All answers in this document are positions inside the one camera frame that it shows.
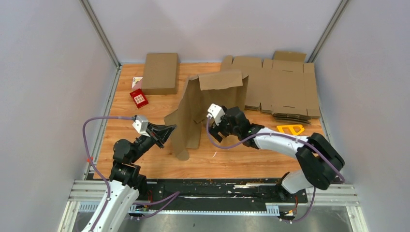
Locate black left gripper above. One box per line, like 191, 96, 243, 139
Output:
130, 121, 177, 163

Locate brown cardboard box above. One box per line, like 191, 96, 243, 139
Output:
142, 53, 179, 95
164, 70, 249, 160

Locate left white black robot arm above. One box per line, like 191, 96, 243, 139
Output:
83, 119, 176, 232

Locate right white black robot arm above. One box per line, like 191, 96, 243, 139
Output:
206, 104, 345, 202

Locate closed brown cardboard box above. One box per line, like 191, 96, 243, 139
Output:
142, 53, 179, 95

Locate red plastic window block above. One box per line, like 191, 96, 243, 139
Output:
130, 88, 149, 109

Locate playing card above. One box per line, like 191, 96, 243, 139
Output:
132, 76, 143, 90

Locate yellow plastic triangle block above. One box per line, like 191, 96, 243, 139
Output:
276, 124, 305, 135

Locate stack of flat cardboard sheets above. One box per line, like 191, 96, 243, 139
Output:
220, 51, 321, 119

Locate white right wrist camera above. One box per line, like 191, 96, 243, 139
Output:
207, 103, 225, 125

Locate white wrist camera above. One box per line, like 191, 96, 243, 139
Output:
132, 115, 150, 137
207, 103, 225, 125

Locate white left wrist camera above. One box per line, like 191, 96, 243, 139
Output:
132, 115, 150, 137

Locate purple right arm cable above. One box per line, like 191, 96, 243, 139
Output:
205, 116, 346, 224

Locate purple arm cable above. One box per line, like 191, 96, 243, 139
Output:
82, 116, 180, 232
205, 116, 346, 224

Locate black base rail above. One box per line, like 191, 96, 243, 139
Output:
135, 178, 308, 212

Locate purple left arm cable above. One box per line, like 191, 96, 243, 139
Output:
82, 116, 180, 232

